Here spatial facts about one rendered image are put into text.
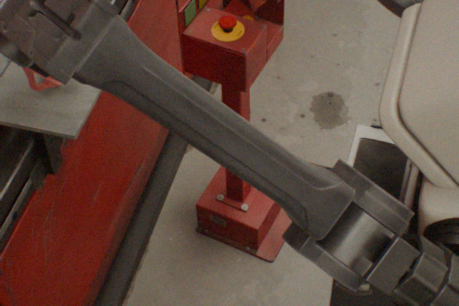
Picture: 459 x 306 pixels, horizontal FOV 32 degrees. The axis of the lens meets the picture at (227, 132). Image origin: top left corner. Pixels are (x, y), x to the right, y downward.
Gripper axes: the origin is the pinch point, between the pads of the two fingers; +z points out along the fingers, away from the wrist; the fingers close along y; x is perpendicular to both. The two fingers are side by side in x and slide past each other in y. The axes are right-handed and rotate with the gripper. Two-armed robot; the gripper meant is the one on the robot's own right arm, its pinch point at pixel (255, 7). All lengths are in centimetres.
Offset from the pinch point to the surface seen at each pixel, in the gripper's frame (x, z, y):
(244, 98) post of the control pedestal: 5.5, 23.3, -6.0
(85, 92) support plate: 55, -20, 9
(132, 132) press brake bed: 23.4, 34.1, 13.4
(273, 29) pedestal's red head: -2.8, 6.0, -5.1
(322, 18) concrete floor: -88, 79, -4
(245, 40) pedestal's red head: 10.9, -1.1, -2.9
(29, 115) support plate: 63, -19, 14
